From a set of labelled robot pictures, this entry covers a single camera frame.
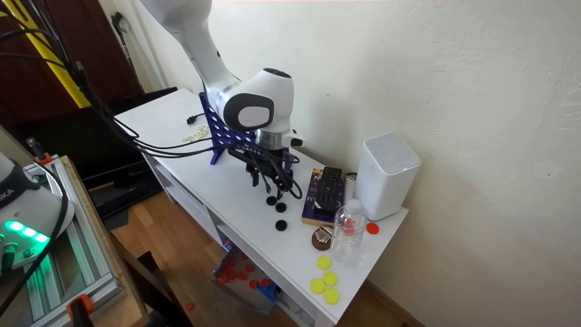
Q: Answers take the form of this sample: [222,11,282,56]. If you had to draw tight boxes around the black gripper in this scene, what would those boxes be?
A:
[227,144,293,193]

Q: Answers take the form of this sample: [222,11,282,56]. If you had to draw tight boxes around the black game chip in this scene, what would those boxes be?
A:
[275,204,287,213]
[275,220,289,231]
[267,196,278,205]

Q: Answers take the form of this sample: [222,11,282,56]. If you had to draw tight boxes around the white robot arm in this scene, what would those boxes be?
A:
[140,0,295,193]

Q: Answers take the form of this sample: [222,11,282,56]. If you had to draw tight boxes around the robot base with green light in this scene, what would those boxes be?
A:
[0,155,75,273]

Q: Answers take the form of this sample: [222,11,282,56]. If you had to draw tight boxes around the blue connect four gameboard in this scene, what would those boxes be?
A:
[198,93,291,164]

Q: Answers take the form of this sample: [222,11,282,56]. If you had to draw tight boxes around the red chip by bottle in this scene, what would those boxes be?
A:
[365,222,380,235]

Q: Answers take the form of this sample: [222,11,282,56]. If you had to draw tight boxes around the brown round object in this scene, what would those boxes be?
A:
[311,227,333,251]

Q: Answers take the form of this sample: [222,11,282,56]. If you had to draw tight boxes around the box of chips under table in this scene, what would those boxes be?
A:
[213,247,280,314]

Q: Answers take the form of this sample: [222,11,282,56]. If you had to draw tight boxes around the yellow game chips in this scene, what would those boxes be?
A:
[309,256,340,305]

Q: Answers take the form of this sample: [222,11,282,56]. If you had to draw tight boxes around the white plastic container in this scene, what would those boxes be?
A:
[356,133,422,220]

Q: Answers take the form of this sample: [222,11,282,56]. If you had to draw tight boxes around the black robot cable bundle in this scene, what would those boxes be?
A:
[0,0,305,202]

